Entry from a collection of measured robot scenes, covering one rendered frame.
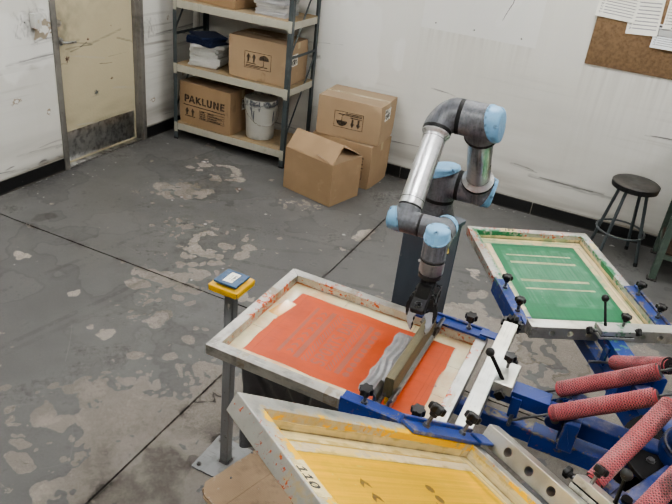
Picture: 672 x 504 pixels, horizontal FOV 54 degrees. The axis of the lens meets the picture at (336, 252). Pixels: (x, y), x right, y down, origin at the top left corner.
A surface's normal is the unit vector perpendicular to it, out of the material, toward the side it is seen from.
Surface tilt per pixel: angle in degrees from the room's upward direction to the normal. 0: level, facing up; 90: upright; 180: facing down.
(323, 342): 0
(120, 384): 0
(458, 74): 90
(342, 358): 0
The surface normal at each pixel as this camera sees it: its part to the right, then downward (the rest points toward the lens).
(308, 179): -0.64, 0.32
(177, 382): 0.11, -0.87
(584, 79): -0.43, 0.40
